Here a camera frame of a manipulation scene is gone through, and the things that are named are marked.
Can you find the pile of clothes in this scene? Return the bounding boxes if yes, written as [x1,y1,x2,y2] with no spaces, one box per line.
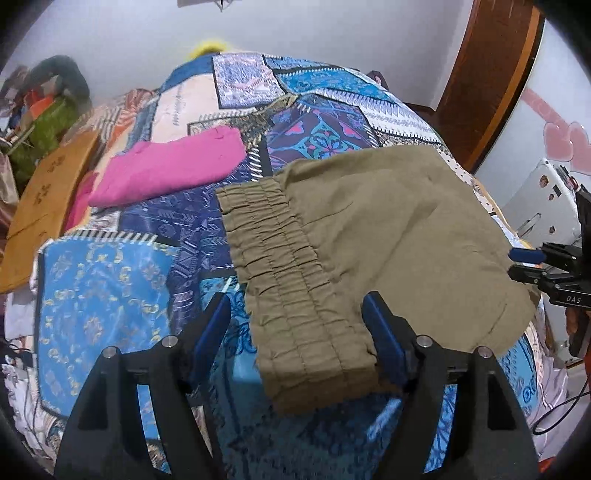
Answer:
[0,55,91,185]

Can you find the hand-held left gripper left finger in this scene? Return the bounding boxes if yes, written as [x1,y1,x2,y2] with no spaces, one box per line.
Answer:
[54,292,232,480]

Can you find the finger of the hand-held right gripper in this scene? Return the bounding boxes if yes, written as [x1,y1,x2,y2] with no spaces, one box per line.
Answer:
[508,244,581,268]
[508,265,559,291]

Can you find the olive green pants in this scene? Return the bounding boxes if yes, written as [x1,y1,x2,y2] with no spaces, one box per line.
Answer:
[216,146,541,417]

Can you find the wooden board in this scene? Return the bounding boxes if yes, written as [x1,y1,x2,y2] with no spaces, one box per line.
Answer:
[0,130,101,294]

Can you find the pink heart wall sticker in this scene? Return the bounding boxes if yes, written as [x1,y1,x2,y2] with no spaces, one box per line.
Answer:
[523,89,591,176]

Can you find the white appliance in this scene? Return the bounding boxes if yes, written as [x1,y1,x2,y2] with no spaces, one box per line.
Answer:
[499,159,584,250]

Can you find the brown wooden door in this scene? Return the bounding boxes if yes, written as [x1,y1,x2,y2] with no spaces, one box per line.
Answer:
[434,0,546,172]

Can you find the folded pink cloth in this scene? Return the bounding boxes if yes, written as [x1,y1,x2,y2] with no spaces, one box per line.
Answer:
[65,126,247,232]

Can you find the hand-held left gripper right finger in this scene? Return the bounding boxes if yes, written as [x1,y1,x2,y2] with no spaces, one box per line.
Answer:
[361,292,541,480]

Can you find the blue patchwork printed blanket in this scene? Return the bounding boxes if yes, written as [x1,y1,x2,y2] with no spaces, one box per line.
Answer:
[4,54,568,476]

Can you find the black cable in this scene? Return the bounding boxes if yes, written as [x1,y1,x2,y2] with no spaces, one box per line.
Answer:
[532,392,591,435]

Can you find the yellow fluffy object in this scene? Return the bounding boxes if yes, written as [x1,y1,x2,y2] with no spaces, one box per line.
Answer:
[188,41,235,59]

